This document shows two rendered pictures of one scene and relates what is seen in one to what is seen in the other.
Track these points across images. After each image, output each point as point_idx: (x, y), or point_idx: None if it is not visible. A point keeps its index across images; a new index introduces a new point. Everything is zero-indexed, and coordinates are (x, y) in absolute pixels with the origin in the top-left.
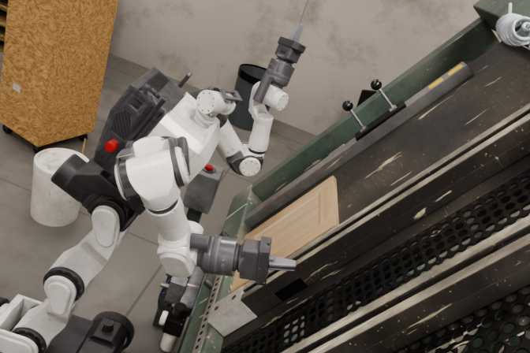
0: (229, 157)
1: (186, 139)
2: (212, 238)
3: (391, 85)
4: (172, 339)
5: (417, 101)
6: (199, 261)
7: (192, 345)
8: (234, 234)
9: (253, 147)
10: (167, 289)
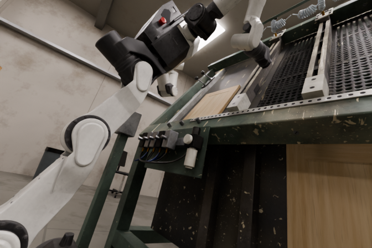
0: (168, 83)
1: None
2: None
3: (196, 83)
4: (196, 154)
5: (217, 76)
6: None
7: (239, 117)
8: (175, 122)
9: (172, 84)
10: (145, 160)
